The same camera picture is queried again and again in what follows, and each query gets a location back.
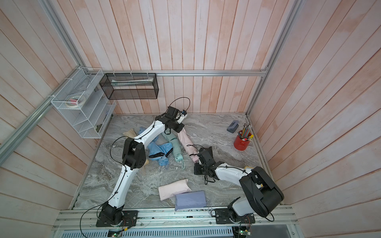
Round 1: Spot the small pink umbrella sleeve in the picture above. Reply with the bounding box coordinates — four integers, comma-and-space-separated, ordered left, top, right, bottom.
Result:
178, 128, 198, 156

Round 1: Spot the blue umbrella sleeve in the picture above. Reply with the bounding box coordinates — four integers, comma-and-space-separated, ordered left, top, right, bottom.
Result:
139, 127, 146, 134

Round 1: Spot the blue umbrella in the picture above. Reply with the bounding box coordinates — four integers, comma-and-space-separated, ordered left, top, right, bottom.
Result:
148, 137, 173, 169

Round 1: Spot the beige umbrella sleeve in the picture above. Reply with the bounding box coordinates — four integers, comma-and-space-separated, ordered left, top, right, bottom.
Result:
123, 129, 137, 138

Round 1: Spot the small pink umbrella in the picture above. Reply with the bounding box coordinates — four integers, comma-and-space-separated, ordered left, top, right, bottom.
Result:
190, 154, 199, 163

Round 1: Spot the black umbrella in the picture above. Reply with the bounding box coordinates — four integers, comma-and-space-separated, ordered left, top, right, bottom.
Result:
204, 174, 215, 185

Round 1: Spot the mint green umbrella sleeve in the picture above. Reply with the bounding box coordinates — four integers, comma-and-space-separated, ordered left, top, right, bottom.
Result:
162, 132, 179, 147

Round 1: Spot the beige umbrella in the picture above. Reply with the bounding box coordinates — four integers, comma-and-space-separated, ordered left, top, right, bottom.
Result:
141, 159, 149, 174

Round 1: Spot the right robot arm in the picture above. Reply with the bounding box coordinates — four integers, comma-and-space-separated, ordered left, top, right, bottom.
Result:
194, 147, 284, 224

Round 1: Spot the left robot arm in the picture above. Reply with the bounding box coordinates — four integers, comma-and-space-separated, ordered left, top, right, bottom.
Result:
99, 106, 187, 226

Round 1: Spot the lavender umbrella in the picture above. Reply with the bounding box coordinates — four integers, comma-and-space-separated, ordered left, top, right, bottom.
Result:
175, 191, 206, 211

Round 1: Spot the red pencil cup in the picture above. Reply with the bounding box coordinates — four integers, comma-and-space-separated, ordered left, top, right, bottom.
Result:
234, 124, 254, 151

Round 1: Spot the grey stapler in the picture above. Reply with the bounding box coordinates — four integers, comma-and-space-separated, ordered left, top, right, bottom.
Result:
227, 120, 239, 133

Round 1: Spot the large pink umbrella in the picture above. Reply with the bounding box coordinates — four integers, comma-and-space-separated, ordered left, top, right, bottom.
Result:
158, 179, 191, 201

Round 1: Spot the black mesh basket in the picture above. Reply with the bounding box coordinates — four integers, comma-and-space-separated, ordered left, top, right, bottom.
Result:
100, 72, 159, 100

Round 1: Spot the tape roll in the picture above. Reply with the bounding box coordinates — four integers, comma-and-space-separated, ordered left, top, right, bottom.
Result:
64, 95, 86, 108

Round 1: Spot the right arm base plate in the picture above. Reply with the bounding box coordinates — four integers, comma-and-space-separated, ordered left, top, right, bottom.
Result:
212, 208, 256, 225

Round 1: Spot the white wire shelf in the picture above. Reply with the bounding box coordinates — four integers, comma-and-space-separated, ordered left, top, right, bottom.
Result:
51, 67, 116, 139

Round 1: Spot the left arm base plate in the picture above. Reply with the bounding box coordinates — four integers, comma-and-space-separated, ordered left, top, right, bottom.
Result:
96, 210, 138, 227

